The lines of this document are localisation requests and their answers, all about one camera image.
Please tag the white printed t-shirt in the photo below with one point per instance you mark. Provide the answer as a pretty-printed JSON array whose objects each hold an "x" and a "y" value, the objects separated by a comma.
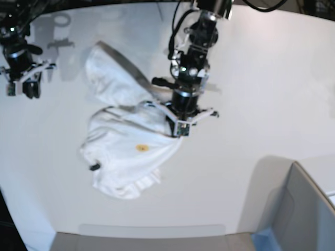
[{"x": 128, "y": 139}]

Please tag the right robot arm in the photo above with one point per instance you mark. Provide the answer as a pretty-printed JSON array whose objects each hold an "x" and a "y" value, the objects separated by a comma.
[{"x": 16, "y": 17}]

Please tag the grey bin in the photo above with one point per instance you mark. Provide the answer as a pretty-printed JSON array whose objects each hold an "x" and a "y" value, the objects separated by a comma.
[{"x": 285, "y": 209}]

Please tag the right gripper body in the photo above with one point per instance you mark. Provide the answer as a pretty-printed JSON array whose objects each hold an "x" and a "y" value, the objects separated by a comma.
[{"x": 23, "y": 71}]

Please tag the grey front tray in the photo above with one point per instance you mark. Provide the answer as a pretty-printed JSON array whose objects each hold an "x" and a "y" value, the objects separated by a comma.
[{"x": 197, "y": 237}]

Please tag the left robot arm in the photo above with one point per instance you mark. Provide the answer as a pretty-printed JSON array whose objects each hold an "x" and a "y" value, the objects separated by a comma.
[{"x": 190, "y": 43}]

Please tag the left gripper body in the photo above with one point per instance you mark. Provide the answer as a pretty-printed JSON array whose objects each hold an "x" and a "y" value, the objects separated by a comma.
[{"x": 182, "y": 112}]

